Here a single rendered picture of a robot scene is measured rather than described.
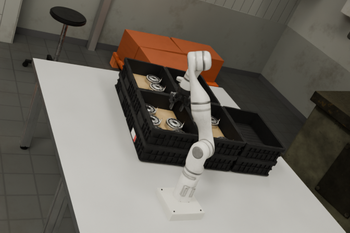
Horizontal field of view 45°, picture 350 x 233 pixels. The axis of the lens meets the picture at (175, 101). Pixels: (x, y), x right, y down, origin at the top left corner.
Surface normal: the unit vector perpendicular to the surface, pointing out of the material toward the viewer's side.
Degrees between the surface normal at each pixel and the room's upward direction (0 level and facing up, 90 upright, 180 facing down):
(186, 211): 4
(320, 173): 90
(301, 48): 90
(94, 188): 0
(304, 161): 90
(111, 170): 0
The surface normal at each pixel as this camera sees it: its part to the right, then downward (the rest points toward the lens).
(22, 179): 0.37, -0.82
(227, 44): 0.38, 0.57
